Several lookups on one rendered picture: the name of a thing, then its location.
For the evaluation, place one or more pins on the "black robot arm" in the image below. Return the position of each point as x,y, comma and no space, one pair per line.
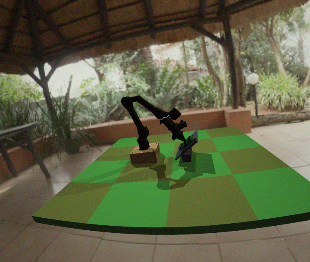
143,132

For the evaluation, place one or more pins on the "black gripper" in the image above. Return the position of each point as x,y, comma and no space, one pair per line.
176,133

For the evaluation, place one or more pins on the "grey switch panel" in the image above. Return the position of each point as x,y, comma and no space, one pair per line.
185,148

